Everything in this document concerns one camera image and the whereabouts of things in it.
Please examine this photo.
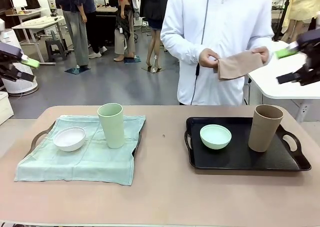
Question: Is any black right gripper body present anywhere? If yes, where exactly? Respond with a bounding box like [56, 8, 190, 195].
[297, 28, 320, 54]

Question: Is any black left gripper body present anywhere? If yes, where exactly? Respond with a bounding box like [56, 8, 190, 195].
[0, 42, 24, 62]

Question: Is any beige cloth mat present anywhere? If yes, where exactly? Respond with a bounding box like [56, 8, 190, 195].
[216, 52, 263, 82]

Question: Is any tall light green cup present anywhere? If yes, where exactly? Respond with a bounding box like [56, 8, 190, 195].
[96, 102, 125, 149]

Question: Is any light green cloth mat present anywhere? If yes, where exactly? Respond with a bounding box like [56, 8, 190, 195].
[13, 114, 147, 187]

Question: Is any mint green bowl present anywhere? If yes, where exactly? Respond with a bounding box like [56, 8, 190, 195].
[199, 124, 233, 150]

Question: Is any person's left forearm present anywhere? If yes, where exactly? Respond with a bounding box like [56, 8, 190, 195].
[261, 33, 276, 66]

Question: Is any person's right forearm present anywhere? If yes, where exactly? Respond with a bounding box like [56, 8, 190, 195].
[160, 30, 204, 68]

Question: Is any black serving tray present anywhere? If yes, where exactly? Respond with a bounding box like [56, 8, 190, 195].
[184, 116, 312, 172]

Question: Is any brown serving tray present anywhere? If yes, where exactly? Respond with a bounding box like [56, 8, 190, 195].
[23, 121, 143, 163]

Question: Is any person's left hand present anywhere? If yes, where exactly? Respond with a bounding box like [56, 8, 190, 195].
[251, 46, 271, 64]

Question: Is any person's right hand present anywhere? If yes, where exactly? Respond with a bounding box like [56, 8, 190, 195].
[198, 48, 221, 68]

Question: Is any grey plastic stool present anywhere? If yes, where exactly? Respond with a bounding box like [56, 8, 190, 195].
[44, 30, 68, 62]

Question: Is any white storage box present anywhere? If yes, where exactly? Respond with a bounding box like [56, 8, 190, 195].
[0, 91, 15, 126]

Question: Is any black tripod pole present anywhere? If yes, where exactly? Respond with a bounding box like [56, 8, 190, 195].
[272, 0, 293, 42]

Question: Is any white side table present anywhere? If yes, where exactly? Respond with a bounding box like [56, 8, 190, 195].
[243, 40, 320, 123]

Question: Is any mannequin with yellow garment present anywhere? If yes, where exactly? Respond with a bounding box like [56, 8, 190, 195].
[282, 0, 320, 42]

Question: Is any long white desk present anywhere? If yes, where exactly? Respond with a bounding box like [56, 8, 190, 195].
[11, 14, 66, 66]

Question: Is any white desk with monitor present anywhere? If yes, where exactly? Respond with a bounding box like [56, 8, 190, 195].
[6, 8, 48, 23]

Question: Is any person in grey trousers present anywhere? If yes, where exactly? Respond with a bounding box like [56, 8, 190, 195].
[53, 0, 91, 68]

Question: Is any person in dark trousers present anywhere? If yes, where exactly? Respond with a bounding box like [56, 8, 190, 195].
[84, 0, 109, 60]

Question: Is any tall brown cup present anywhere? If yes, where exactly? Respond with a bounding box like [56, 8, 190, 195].
[247, 104, 285, 153]

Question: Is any person in white jacket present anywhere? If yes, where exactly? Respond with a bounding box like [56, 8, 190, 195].
[159, 0, 276, 107]

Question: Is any white bowl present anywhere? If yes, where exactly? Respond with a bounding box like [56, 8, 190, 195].
[52, 126, 87, 152]

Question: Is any mannequin with red jacket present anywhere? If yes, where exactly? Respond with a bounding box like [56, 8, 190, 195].
[111, 0, 141, 62]

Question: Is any black metal chair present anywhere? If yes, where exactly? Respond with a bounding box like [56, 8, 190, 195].
[141, 16, 152, 34]

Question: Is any mannequin in dark jacket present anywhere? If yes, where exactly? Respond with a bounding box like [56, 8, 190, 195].
[139, 0, 170, 73]

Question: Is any reflective floor base plate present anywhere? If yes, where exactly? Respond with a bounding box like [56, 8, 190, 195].
[64, 65, 92, 75]
[123, 56, 142, 64]

